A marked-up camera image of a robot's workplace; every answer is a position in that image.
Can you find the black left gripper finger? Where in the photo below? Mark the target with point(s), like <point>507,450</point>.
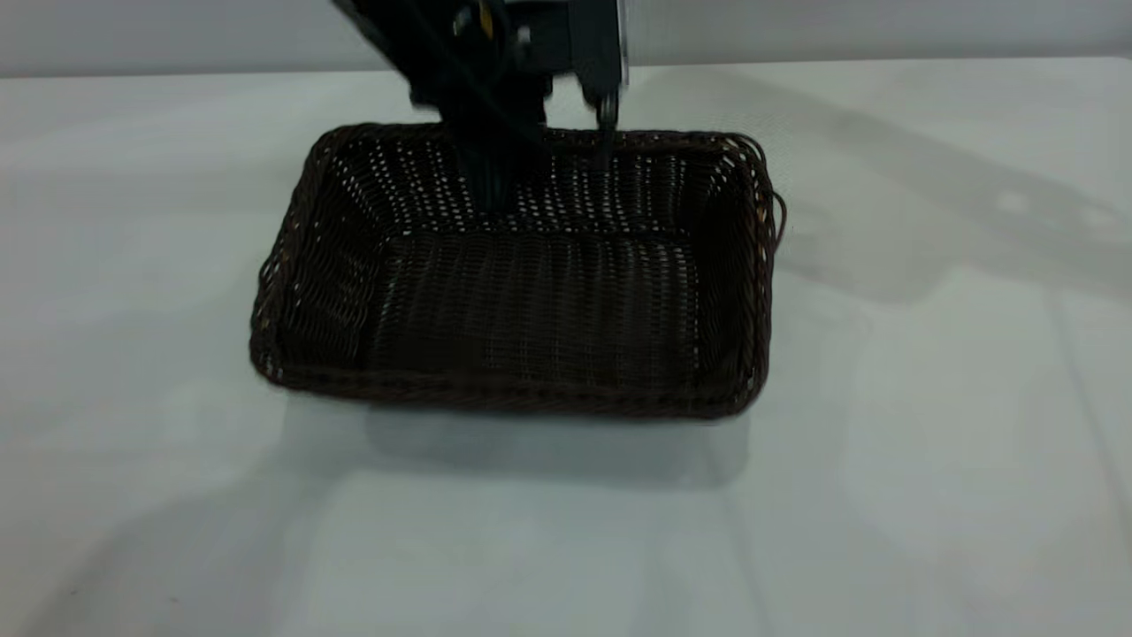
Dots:
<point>606,124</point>
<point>495,159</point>

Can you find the black wicker basket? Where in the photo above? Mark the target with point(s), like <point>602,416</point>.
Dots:
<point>531,301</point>

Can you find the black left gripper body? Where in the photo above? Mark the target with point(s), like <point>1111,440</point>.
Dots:
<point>522,44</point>

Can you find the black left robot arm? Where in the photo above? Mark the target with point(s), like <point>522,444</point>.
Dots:
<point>380,31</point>

